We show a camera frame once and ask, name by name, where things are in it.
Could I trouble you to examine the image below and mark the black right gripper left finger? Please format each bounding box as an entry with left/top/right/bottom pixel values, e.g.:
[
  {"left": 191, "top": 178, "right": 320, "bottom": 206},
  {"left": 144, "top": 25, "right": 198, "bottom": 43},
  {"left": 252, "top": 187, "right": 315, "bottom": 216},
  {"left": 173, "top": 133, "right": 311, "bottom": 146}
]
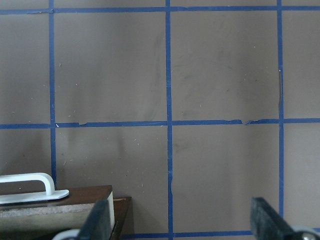
[{"left": 52, "top": 200, "right": 112, "bottom": 240}]

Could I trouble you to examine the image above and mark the wooden drawer with white handle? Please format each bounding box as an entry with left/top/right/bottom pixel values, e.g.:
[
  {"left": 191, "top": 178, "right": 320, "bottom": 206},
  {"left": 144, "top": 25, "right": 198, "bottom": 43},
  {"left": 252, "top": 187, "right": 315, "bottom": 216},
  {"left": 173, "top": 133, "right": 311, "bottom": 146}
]
[{"left": 0, "top": 172, "right": 115, "bottom": 240}]

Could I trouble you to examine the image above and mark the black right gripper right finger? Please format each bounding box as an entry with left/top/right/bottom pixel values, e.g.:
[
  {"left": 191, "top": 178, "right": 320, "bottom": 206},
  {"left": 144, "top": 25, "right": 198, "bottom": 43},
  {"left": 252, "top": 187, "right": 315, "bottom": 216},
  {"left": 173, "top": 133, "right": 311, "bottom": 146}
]
[{"left": 250, "top": 197, "right": 320, "bottom": 240}]

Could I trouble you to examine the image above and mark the dark brown wooden cabinet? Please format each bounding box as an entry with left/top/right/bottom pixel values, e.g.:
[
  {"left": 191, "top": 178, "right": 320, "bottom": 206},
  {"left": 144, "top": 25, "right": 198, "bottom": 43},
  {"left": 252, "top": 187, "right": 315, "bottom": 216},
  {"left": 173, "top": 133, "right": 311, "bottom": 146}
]
[{"left": 109, "top": 196, "right": 132, "bottom": 240}]

